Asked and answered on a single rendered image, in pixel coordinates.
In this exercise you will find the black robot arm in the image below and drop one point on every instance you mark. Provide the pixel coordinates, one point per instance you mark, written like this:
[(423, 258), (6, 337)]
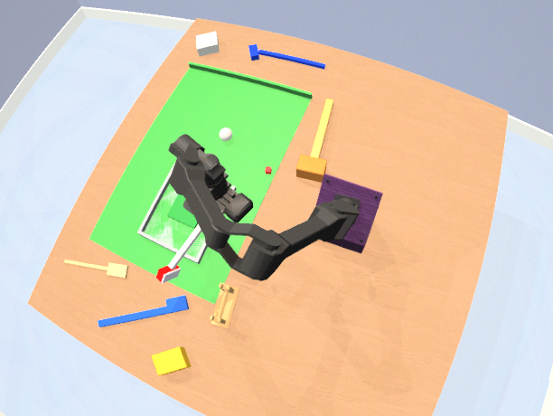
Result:
[(194, 170)]

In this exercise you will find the white box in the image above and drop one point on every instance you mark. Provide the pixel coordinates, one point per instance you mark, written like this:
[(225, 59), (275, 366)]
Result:
[(207, 43)]

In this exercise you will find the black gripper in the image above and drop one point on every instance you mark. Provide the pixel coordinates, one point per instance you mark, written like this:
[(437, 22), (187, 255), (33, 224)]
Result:
[(235, 205)]

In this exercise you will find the white golf ball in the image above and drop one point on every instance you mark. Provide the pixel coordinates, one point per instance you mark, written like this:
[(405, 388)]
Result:
[(225, 134)]

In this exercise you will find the green flat mat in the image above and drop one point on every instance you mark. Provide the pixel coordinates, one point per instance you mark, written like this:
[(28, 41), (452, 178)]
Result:
[(263, 122)]

